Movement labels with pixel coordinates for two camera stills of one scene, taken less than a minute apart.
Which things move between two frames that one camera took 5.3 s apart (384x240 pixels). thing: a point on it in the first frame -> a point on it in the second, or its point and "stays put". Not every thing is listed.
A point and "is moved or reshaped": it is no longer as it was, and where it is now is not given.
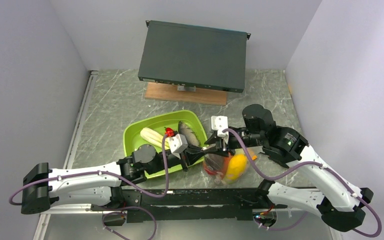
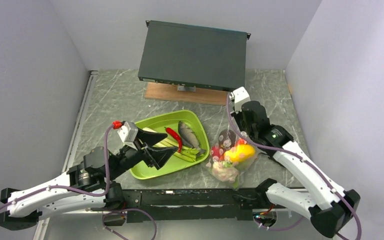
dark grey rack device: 194,57 stays put
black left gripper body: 173,160 -> 129,157
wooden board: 158,91 stays put
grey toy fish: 191,137 stays put
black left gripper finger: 192,150 -> 151,138
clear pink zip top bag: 225,170 is moved or reshaped
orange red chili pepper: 226,160 is moved or reshaped
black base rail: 194,205 stays put
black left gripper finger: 191,157 -> 160,155
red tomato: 211,172 is moved or reshaped
